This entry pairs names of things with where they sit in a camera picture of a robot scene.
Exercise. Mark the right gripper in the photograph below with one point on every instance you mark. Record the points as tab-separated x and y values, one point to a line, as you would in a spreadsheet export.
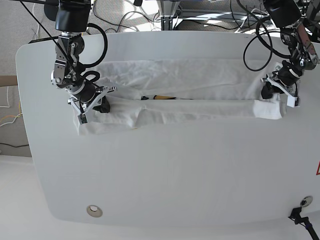
91	97

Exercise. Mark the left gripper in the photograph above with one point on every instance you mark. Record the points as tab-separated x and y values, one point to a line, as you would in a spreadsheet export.
274	85

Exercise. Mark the white printed T-shirt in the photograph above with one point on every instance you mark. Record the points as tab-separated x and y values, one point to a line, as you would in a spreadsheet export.
176	91

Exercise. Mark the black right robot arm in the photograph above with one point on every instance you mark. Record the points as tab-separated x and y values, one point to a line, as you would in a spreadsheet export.
78	79

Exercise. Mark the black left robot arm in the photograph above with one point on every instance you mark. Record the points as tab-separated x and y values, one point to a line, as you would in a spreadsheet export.
298	29

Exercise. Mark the red warning sticker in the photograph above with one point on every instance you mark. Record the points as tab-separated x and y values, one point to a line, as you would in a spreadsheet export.
318	170

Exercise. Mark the silver table grommet left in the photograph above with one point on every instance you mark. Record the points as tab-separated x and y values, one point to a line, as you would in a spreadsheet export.
94	211

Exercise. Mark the silver table grommet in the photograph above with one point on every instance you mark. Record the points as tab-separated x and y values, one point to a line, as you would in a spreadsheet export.
306	201
94	211

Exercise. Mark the dark round lamp base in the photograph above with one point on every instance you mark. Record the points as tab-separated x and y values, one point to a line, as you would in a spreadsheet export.
51	12

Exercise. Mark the silver table grommet right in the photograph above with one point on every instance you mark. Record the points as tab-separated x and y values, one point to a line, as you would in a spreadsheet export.
306	201

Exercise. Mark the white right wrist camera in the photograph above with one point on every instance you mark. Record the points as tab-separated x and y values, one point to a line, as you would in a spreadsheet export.
82	118

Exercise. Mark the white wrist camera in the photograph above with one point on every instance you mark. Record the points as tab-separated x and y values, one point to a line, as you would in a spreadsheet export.
82	118
293	101

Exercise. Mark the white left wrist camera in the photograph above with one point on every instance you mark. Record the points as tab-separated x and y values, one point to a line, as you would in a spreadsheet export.
293	101

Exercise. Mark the silver aluminium table post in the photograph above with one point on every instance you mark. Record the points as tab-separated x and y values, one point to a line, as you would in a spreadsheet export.
167	13

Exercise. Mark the black clamp mount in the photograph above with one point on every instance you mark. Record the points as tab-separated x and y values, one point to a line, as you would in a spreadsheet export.
295	216

